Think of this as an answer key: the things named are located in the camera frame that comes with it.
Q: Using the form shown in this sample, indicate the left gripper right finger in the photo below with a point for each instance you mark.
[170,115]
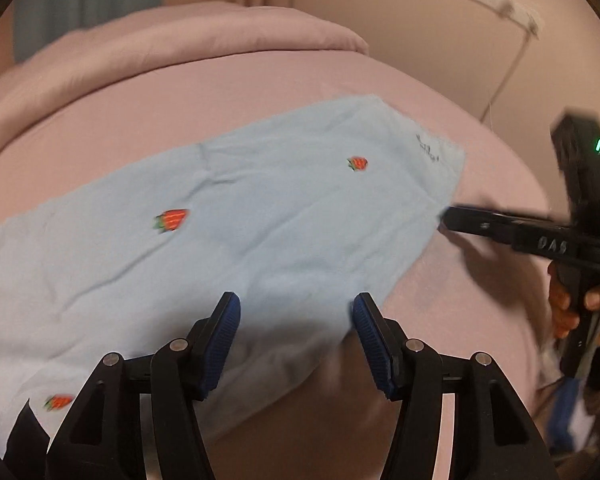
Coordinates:
[397,362]

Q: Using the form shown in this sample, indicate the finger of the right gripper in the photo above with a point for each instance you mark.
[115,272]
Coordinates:
[500,226]

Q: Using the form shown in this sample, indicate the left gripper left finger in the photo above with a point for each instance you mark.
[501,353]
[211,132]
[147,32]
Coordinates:
[200,356]

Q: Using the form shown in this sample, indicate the light blue strawberry pants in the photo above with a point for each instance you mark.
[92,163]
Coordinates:
[295,214]

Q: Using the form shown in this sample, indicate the pink bed sheet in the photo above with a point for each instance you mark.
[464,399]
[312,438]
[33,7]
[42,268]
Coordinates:
[462,294]

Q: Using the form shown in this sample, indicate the pink duvet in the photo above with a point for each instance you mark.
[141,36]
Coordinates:
[87,60]

